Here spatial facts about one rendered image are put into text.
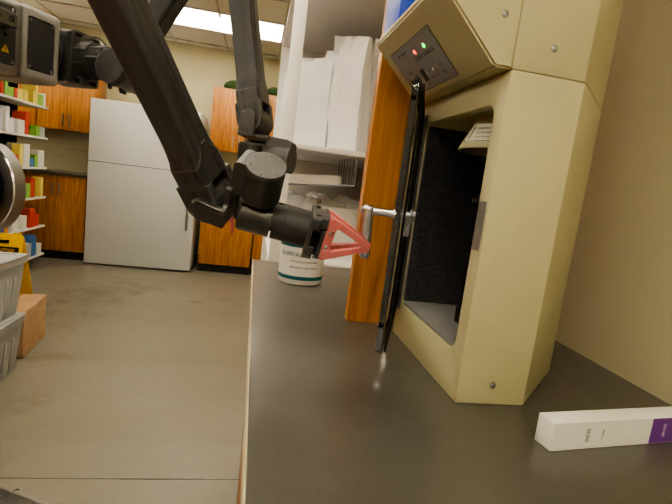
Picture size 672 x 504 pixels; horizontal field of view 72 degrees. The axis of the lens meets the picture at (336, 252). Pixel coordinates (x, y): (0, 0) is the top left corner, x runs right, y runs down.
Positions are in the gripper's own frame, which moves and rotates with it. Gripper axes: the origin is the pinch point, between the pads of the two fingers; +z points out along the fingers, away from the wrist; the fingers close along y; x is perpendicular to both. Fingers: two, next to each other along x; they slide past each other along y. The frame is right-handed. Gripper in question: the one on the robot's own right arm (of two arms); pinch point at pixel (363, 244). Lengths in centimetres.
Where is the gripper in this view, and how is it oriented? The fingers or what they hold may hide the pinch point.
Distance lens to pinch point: 73.2
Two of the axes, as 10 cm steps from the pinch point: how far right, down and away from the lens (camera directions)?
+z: 9.6, 2.6, 1.1
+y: -0.4, -2.7, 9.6
